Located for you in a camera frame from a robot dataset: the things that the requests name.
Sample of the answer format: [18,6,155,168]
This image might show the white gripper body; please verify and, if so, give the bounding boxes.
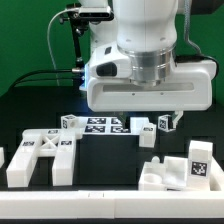
[86,58,216,112]

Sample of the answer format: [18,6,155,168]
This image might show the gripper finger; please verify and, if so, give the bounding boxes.
[119,112,130,129]
[172,111,184,128]

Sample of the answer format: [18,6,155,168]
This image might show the white chair seat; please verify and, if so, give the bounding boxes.
[138,156,224,192]

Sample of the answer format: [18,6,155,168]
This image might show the white chair back frame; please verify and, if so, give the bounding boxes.
[6,128,83,188]

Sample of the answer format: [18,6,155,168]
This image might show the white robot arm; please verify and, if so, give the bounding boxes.
[80,0,218,131]

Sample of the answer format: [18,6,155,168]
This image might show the white front fence bar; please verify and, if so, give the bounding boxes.
[0,191,224,219]

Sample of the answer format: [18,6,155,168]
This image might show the white left fence piece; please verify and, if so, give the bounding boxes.
[0,147,4,168]

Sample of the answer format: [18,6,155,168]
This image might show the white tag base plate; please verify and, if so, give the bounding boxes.
[75,117,149,135]

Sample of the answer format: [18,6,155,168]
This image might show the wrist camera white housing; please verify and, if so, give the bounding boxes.
[85,42,132,79]

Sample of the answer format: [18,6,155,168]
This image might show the black camera stand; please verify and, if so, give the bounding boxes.
[59,3,87,73]

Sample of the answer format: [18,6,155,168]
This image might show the black cables on table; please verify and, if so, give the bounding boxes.
[11,68,84,89]

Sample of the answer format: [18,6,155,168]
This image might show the grey cable loop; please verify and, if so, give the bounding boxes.
[46,8,78,87]

